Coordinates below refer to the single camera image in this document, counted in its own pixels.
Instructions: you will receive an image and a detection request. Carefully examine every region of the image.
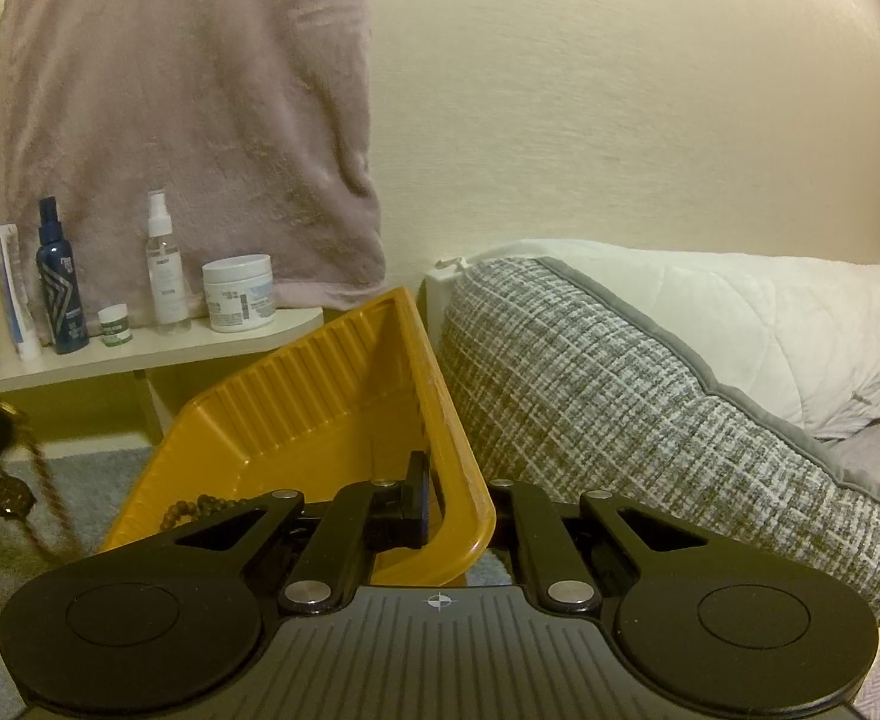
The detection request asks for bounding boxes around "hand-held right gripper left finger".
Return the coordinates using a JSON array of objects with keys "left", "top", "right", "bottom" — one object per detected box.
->
[{"left": 156, "top": 450, "right": 435, "bottom": 614}]

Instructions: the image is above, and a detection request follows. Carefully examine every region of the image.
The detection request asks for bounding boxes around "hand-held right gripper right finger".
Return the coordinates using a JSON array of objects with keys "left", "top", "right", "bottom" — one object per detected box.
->
[{"left": 488, "top": 477, "right": 722, "bottom": 616}]

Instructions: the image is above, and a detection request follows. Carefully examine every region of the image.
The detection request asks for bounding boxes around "black watch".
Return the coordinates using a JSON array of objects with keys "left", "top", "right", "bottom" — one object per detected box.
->
[{"left": 0, "top": 473, "right": 37, "bottom": 519}]

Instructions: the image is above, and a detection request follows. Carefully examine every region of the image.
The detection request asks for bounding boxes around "brown bead necklace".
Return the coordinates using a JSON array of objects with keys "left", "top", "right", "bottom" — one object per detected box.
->
[{"left": 0, "top": 401, "right": 85, "bottom": 565}]

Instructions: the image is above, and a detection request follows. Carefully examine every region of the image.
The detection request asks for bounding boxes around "yellow plastic tray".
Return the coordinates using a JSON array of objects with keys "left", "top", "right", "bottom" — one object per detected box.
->
[{"left": 98, "top": 285, "right": 498, "bottom": 590}]

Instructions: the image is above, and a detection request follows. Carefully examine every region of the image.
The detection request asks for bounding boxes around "brown beaded necklace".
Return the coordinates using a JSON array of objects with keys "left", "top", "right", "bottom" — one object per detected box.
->
[{"left": 157, "top": 493, "right": 262, "bottom": 535}]

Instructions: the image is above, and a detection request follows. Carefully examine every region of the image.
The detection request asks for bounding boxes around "grey fuzzy rug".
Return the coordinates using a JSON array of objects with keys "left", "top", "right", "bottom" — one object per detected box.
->
[{"left": 0, "top": 441, "right": 157, "bottom": 695}]

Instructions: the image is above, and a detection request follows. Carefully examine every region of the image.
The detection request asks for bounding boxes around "white and blue tube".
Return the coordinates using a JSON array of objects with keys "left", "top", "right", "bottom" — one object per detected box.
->
[{"left": 0, "top": 223, "right": 43, "bottom": 360}]

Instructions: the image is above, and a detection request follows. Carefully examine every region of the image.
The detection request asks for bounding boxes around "small green label jar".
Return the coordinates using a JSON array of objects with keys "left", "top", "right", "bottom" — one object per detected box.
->
[{"left": 98, "top": 304, "right": 133, "bottom": 348}]

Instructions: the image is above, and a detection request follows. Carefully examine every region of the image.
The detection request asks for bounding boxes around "grey woven cushion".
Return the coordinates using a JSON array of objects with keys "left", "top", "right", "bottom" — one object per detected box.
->
[{"left": 436, "top": 256, "right": 880, "bottom": 617}]

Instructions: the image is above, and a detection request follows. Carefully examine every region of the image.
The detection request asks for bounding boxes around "dark blue spray bottle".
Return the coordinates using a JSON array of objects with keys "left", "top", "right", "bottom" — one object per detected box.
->
[{"left": 35, "top": 196, "right": 91, "bottom": 356}]

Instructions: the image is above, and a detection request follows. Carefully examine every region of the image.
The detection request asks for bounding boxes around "cream shelf unit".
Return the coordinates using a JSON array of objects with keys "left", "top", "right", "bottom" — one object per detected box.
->
[{"left": 0, "top": 127, "right": 326, "bottom": 460}]

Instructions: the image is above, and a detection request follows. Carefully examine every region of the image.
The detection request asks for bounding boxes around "white board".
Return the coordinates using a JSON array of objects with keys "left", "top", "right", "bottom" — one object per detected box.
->
[{"left": 420, "top": 255, "right": 472, "bottom": 376}]

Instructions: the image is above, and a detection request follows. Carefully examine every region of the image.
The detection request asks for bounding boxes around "clear spray bottle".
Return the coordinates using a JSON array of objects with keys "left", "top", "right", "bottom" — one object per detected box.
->
[{"left": 144, "top": 190, "right": 194, "bottom": 335}]

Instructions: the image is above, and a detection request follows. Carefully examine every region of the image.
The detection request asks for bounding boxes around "white cream jar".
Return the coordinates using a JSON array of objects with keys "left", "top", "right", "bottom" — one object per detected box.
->
[{"left": 200, "top": 254, "right": 278, "bottom": 334}]

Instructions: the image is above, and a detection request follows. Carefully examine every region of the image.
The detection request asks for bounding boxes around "white quilt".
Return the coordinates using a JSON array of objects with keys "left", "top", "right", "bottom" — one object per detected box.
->
[{"left": 476, "top": 239, "right": 880, "bottom": 442}]

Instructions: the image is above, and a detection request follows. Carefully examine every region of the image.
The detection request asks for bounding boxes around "pink fuzzy towel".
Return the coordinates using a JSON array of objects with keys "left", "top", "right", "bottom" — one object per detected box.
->
[{"left": 0, "top": 0, "right": 390, "bottom": 316}]

